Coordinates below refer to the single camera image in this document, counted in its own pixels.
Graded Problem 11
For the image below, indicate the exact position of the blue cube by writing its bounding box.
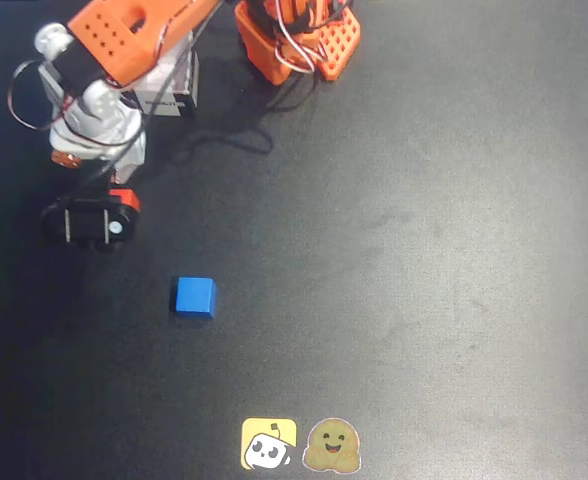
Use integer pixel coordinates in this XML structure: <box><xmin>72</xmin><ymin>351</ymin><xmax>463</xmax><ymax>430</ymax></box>
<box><xmin>174</xmin><ymin>276</ymin><xmax>219</xmax><ymax>320</ymax></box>

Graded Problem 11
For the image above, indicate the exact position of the red cube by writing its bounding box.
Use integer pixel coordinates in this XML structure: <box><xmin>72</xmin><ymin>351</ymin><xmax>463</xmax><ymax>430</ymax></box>
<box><xmin>107</xmin><ymin>187</ymin><xmax>142</xmax><ymax>217</ymax></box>

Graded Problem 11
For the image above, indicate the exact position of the white servo cable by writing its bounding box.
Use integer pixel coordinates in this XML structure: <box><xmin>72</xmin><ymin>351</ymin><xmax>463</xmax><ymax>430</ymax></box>
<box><xmin>272</xmin><ymin>0</ymin><xmax>328</xmax><ymax>75</ymax></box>

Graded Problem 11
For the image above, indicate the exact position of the hugging face sticker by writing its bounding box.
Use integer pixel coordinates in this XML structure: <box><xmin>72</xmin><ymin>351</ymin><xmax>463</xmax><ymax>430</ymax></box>
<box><xmin>301</xmin><ymin>417</ymin><xmax>363</xmax><ymax>473</ymax></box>

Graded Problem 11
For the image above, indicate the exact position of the white cardboard box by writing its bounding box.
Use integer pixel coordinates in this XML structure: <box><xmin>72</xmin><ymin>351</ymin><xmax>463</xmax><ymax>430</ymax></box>
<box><xmin>123</xmin><ymin>33</ymin><xmax>200</xmax><ymax>119</ymax></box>

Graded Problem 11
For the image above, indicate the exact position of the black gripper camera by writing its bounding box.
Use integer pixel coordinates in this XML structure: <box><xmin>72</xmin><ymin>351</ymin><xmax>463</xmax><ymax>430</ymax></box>
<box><xmin>40</xmin><ymin>192</ymin><xmax>140</xmax><ymax>253</ymax></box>

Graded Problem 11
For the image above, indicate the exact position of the black mat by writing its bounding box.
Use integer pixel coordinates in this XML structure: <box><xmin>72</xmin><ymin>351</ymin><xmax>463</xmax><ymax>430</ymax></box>
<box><xmin>0</xmin><ymin>0</ymin><xmax>588</xmax><ymax>480</ymax></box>

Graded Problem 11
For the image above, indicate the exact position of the yellow robot sticker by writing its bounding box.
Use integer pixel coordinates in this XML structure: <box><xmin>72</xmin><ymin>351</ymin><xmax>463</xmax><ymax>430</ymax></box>
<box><xmin>240</xmin><ymin>417</ymin><xmax>298</xmax><ymax>471</ymax></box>

